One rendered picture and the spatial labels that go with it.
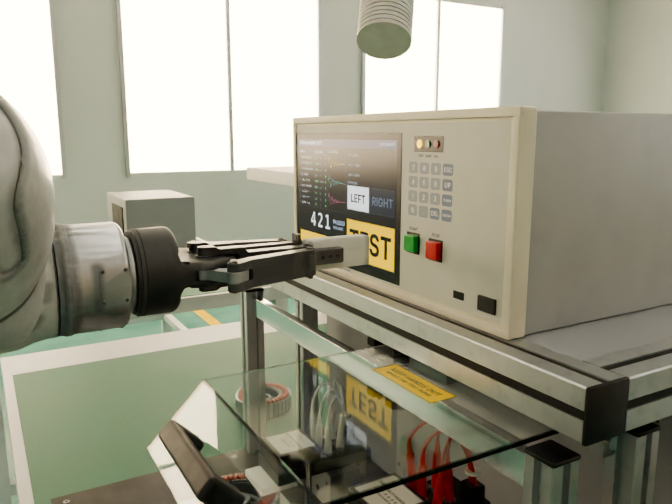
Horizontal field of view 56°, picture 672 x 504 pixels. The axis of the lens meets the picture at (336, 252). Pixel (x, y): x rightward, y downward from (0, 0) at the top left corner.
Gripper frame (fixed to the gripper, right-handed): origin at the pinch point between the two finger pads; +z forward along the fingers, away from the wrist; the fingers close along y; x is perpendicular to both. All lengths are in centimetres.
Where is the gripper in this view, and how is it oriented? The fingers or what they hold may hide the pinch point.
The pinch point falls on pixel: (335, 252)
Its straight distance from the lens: 63.1
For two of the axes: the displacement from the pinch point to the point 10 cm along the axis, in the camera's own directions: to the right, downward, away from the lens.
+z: 8.7, -0.9, 4.8
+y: 4.9, 1.6, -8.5
